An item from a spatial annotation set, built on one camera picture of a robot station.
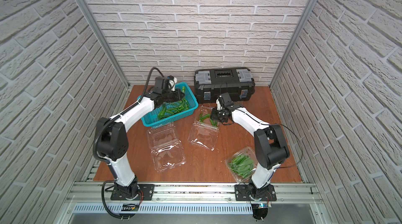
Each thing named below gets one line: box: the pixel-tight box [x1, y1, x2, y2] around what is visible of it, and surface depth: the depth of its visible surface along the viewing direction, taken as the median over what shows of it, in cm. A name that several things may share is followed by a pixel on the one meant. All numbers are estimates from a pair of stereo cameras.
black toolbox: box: [193, 68, 256, 103], surface depth 102 cm
